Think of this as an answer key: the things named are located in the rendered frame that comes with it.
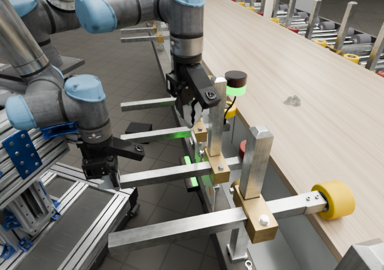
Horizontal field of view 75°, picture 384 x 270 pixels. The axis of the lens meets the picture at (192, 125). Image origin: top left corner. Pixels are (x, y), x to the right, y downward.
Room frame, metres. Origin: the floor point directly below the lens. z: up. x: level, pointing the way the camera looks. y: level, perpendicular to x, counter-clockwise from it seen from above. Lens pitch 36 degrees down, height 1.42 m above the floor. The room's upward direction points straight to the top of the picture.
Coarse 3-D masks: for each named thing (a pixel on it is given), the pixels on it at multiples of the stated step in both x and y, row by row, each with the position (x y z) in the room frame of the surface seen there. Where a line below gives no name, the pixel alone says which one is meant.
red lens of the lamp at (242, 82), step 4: (244, 72) 0.64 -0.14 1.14; (228, 80) 0.60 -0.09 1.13; (232, 80) 0.59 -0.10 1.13; (236, 80) 0.59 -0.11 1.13; (240, 80) 0.59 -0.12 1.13; (244, 80) 0.60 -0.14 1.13; (228, 84) 0.60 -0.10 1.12; (232, 84) 0.59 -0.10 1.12; (236, 84) 0.59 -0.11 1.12; (240, 84) 0.59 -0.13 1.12; (244, 84) 0.60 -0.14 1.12
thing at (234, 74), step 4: (228, 72) 0.63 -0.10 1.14; (232, 72) 0.63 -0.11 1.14; (236, 72) 0.63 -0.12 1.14; (240, 72) 0.63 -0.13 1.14; (228, 76) 0.61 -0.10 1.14; (232, 76) 0.61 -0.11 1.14; (236, 76) 0.61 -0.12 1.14; (240, 76) 0.61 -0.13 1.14; (244, 76) 0.61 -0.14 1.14; (236, 96) 0.62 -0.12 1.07; (232, 104) 0.62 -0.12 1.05; (228, 108) 0.62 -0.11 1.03; (224, 116) 0.62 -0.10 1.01; (224, 120) 0.62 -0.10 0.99
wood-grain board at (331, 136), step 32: (224, 0) 3.16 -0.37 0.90; (224, 32) 1.87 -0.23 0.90; (256, 32) 1.87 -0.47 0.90; (288, 32) 1.87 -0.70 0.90; (224, 64) 1.27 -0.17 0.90; (256, 64) 1.27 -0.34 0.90; (288, 64) 1.27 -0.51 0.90; (320, 64) 1.27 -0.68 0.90; (352, 64) 1.27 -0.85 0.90; (256, 96) 0.93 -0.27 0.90; (288, 96) 0.93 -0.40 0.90; (320, 96) 0.93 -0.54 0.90; (352, 96) 0.93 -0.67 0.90; (288, 128) 0.70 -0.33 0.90; (320, 128) 0.70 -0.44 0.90; (352, 128) 0.70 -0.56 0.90; (288, 160) 0.54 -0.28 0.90; (320, 160) 0.54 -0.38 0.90; (352, 160) 0.54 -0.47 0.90; (352, 192) 0.42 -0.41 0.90; (320, 224) 0.33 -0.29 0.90; (352, 224) 0.33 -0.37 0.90
